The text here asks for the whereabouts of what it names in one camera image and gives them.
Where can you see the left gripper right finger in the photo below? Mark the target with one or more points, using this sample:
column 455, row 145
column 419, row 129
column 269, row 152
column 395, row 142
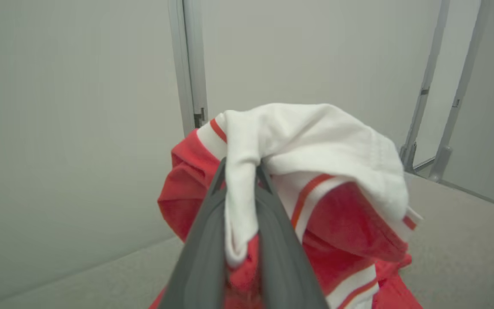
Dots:
column 285, row 266

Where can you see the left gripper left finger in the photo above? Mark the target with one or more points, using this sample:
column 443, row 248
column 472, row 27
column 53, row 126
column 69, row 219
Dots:
column 200, row 257

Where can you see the red Bulls 23 jersey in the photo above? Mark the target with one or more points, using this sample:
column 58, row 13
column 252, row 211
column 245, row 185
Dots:
column 337, row 137

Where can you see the grey double partition post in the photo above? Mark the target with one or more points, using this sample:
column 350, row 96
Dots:
column 189, row 64

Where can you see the grey slanted partition post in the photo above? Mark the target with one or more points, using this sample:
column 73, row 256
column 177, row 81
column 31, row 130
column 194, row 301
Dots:
column 456, row 103
column 423, row 92

